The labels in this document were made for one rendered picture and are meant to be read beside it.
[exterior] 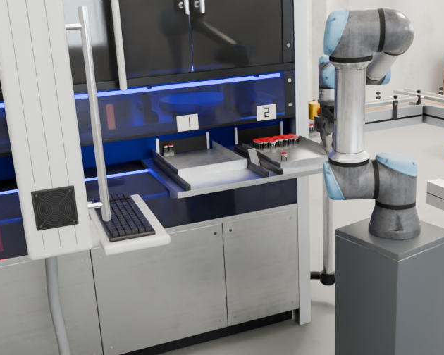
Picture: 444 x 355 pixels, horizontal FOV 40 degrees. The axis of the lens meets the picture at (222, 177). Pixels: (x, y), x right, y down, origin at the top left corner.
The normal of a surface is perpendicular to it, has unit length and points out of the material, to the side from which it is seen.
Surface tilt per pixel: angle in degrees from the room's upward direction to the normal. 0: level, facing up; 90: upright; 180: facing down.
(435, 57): 90
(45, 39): 90
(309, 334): 0
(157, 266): 90
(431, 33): 90
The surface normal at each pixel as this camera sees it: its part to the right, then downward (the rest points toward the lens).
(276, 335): -0.05, -0.95
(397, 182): -0.06, 0.26
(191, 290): 0.37, 0.26
